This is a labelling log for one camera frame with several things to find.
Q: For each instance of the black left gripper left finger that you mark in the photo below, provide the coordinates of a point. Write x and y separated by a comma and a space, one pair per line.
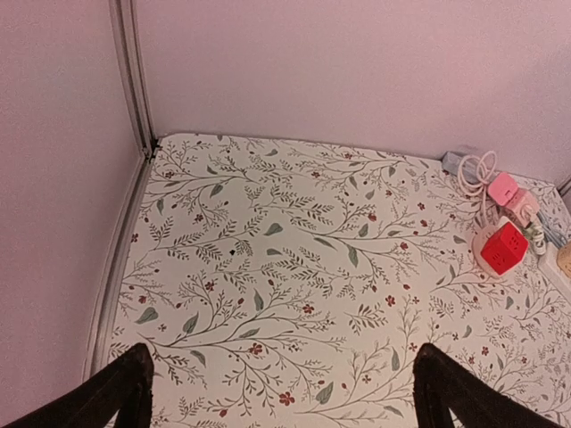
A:
121, 391

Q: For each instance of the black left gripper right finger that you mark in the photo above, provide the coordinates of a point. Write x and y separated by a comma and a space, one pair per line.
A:
443, 389

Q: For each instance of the red cube socket adapter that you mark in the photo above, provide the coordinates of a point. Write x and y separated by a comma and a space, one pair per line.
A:
504, 249

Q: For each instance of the round pink power socket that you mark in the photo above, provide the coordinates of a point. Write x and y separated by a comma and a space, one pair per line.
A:
480, 240

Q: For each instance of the beige cube socket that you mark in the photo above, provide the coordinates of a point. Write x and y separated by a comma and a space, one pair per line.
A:
564, 259

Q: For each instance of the light pink cube socket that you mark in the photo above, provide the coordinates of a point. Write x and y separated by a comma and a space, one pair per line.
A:
522, 208

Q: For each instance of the pink plug adapter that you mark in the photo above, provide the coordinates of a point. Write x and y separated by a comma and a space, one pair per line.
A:
502, 189

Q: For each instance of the floral patterned table mat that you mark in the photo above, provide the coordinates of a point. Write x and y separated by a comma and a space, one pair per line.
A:
282, 283

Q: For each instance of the light blue power strip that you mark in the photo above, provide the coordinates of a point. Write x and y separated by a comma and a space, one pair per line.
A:
453, 162

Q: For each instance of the right aluminium corner post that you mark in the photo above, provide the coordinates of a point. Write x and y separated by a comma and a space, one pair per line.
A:
565, 187

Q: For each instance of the aluminium corner post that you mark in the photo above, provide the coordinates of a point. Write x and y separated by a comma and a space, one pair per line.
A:
127, 46
565, 187

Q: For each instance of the left aluminium corner post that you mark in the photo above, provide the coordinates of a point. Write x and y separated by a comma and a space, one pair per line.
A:
127, 46

